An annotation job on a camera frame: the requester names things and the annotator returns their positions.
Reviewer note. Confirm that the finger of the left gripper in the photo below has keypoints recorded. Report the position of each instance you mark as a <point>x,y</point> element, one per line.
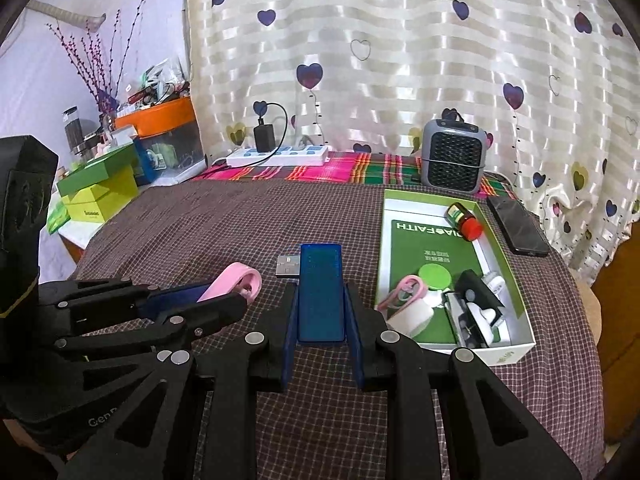
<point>175,329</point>
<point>82,307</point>

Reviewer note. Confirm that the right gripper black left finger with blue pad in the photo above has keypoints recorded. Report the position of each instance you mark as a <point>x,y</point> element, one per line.
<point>195,416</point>

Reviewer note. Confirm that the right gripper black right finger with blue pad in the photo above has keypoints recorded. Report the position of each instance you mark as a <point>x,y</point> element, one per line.
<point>446,413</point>

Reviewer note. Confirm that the silver rectangular lighter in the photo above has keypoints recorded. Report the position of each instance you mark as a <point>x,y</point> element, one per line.
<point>457,318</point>

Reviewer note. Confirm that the blue usb card reader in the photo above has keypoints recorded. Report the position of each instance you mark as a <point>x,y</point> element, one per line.
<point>319,304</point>

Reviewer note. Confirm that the white round panda holder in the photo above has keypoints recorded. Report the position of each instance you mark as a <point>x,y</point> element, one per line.
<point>481,323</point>

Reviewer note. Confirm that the small green packet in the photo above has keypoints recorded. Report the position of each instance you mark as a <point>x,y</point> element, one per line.
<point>57,217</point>

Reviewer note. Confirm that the green white cardboard box tray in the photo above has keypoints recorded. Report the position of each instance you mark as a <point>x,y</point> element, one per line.
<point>414,232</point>

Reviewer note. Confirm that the brown checked tablecloth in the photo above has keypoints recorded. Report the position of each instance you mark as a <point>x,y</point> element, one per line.
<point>323,427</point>

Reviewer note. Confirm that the green white round holder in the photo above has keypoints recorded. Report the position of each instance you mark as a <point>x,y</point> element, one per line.
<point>435,276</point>

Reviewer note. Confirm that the black rectangular glass bottle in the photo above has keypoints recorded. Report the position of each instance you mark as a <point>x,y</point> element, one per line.
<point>483,296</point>

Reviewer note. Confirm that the yellow green shoe box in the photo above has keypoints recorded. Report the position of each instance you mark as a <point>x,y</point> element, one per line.
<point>100,189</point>

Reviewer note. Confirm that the blue carton box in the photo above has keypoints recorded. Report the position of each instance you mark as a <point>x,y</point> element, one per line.
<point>144,171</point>

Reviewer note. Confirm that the red capped small bottle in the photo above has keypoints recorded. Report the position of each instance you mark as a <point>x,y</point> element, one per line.
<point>461,219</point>

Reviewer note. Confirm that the black smartphone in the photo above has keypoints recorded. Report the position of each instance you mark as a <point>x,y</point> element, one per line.
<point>518,227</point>

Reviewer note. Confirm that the glass jar black lid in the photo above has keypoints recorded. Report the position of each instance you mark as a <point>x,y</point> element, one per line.
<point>73,131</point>

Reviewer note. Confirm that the orange lid storage bin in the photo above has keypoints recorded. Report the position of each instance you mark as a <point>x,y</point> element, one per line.
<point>170,131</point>

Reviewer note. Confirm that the colourful plaid cloth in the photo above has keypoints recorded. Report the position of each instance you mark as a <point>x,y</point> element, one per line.
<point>342,167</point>

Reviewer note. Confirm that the grey desktop fan heater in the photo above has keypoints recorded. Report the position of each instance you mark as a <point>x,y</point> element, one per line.
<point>453,153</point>

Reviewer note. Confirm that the black charger plug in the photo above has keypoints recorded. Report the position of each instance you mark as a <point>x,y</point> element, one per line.
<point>264,137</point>

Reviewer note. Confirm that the white power strip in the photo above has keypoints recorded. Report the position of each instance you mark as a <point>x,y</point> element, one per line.
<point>308,156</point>

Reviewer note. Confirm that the purple flower branches vase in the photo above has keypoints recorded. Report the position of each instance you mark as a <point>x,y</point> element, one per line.
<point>100,65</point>

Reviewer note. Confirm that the heart pattern curtain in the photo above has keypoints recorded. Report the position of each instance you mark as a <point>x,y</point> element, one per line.
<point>554,83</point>

